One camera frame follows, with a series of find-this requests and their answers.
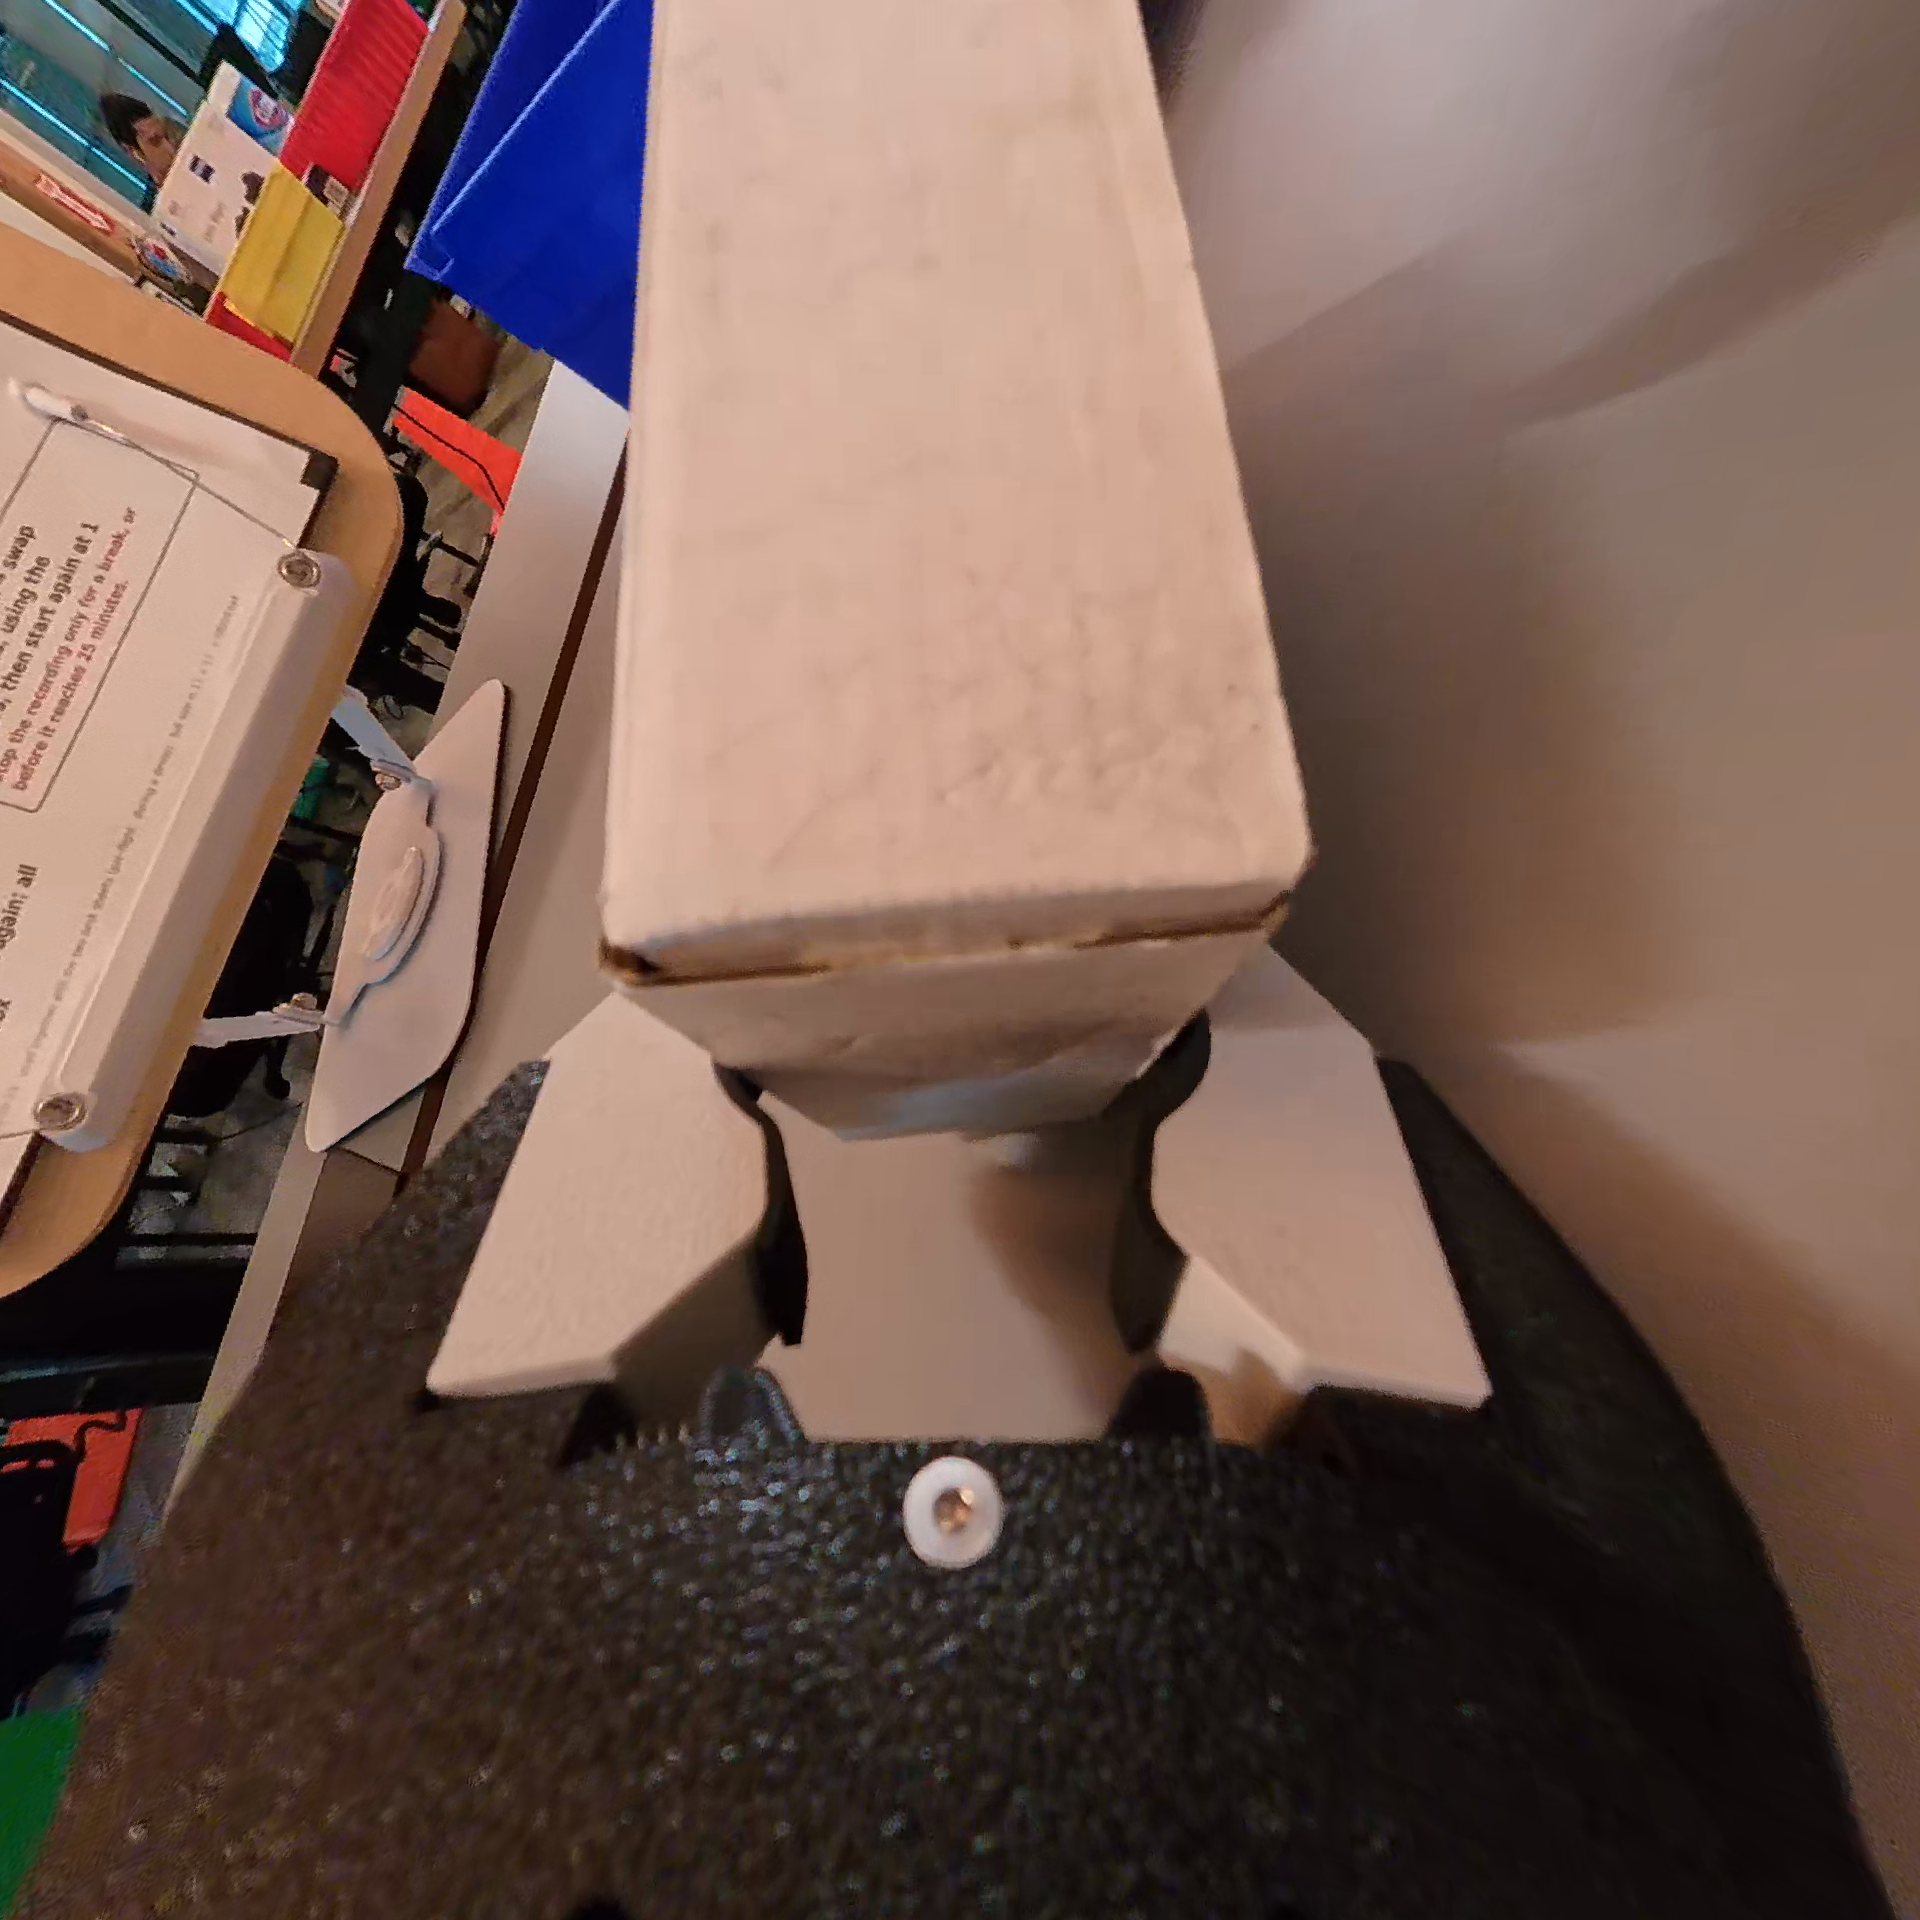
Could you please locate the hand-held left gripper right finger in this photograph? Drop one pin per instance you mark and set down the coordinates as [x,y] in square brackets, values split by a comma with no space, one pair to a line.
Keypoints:
[1321,1202]

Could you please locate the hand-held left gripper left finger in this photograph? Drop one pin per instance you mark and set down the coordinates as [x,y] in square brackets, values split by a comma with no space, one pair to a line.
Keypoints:
[599,1202]

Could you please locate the white cardboard box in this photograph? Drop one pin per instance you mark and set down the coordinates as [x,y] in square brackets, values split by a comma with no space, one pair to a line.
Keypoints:
[930,524]

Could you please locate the blue plastic bin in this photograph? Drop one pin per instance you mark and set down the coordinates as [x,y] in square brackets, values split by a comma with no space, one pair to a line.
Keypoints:
[556,180]

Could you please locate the grey desk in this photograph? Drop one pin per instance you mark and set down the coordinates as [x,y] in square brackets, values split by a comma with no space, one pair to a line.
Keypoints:
[1649,900]

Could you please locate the silver tablet stand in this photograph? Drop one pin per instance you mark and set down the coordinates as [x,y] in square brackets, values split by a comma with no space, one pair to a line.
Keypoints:
[450,900]

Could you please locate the orange plastic case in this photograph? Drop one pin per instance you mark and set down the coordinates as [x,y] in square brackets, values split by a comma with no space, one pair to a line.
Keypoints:
[76,1470]

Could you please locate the printed instruction sheet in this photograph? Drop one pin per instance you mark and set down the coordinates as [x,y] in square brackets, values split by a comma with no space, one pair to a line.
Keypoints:
[90,632]

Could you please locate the orange chair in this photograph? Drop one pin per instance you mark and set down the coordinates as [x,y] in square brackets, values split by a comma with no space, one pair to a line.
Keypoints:
[450,427]

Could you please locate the green floor mat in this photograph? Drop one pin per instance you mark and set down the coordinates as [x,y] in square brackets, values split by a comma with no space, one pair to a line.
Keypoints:
[37,1814]

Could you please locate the wooden board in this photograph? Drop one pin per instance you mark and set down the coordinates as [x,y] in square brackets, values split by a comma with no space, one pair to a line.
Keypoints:
[180,324]

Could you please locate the yellow plastic bin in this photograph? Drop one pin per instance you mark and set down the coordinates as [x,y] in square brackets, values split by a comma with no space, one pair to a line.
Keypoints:
[285,249]

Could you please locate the white printed carton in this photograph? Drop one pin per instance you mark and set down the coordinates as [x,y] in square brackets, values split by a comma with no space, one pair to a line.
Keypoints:
[203,196]

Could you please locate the red ribbed panel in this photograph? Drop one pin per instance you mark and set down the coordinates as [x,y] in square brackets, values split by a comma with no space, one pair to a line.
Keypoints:
[353,90]

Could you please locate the wooden shelf post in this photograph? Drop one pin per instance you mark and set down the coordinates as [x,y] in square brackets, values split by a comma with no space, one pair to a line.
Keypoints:
[398,165]

